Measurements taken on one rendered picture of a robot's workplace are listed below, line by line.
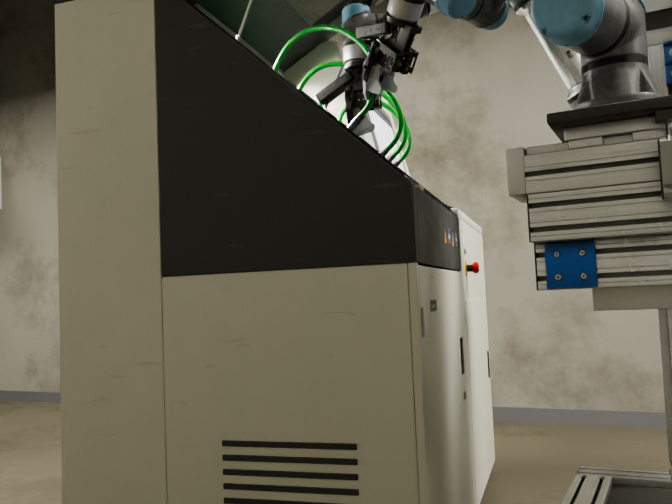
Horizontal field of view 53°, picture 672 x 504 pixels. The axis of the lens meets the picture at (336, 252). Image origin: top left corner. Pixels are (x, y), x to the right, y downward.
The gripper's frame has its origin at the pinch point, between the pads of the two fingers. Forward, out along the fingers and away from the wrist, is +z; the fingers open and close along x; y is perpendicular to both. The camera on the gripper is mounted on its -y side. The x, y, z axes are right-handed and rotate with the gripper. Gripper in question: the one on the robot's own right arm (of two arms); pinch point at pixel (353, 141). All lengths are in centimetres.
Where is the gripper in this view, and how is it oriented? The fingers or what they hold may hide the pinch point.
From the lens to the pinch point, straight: 179.1
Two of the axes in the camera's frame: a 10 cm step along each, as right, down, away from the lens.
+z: 0.4, 10.0, -0.7
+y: 9.5, -0.6, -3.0
